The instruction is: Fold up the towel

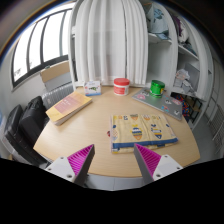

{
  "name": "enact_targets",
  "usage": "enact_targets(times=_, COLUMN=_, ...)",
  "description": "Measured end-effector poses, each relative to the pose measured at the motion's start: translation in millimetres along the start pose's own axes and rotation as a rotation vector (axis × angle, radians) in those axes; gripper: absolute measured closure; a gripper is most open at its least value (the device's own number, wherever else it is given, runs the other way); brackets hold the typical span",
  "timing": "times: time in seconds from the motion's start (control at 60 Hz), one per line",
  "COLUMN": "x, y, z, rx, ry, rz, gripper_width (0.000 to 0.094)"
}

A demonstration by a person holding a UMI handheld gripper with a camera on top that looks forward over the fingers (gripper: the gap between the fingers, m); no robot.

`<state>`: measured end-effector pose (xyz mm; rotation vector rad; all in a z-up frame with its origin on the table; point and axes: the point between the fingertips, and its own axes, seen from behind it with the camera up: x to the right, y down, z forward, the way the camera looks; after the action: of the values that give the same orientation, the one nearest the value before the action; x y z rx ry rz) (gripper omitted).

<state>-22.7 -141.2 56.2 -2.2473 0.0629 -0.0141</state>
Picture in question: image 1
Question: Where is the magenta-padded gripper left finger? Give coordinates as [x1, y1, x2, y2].
[44, 143, 96, 187]

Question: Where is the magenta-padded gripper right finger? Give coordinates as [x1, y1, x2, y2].
[133, 143, 184, 185]

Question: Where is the black bag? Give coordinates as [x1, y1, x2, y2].
[18, 95, 50, 148]

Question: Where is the black suitcase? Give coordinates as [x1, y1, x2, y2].
[2, 104, 46, 167]

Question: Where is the yellow and orange book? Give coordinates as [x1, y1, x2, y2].
[45, 91, 93, 126]

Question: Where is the colourful patterned bag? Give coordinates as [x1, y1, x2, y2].
[171, 93, 194, 123]

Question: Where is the grey laptop with stickers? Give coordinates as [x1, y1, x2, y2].
[131, 87, 184, 121]

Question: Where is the grey ribbed radiator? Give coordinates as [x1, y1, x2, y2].
[41, 82, 75, 110]

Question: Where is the green round tin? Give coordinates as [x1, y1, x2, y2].
[148, 79, 166, 99]

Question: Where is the small white printed card box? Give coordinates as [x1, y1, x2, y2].
[83, 80, 102, 98]

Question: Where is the white jar with red lid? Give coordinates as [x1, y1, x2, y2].
[113, 77, 131, 97]

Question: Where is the brown cardboard box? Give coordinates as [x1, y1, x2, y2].
[39, 60, 72, 84]

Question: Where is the white shelf unit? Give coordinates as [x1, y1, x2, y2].
[139, 0, 215, 131]

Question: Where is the black-framed window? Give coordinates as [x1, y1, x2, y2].
[10, 7, 75, 90]

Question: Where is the white pleated curtain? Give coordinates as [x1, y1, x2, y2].
[70, 0, 150, 88]

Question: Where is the white wall radiator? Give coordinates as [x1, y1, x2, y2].
[206, 104, 224, 152]

